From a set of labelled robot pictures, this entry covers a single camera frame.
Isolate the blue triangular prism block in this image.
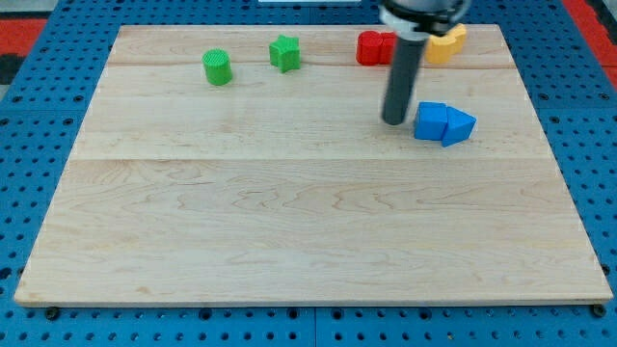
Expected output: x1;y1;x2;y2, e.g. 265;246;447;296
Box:
441;106;476;147

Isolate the yellow rounded block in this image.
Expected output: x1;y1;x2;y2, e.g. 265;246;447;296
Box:
424;36;457;64

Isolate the red rounded block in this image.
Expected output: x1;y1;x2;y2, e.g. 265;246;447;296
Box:
356;31;383;66

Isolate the yellow block at rear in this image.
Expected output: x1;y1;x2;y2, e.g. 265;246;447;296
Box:
448;23;467;54

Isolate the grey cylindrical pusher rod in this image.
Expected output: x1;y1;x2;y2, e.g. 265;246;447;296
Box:
381;38;427;125

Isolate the blue cube block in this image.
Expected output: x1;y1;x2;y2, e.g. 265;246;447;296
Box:
414;101;447;141

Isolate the red block behind rod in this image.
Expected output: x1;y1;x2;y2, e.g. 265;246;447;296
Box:
379;32;396;65

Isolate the wooden board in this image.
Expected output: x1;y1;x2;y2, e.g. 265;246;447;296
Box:
14;24;613;307

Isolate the green cylinder block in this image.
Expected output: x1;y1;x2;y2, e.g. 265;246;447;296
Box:
201;48;232;86

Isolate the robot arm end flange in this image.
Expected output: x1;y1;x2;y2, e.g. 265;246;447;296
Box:
379;0;471;40

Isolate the green star block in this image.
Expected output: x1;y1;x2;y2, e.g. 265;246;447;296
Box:
269;35;301;73

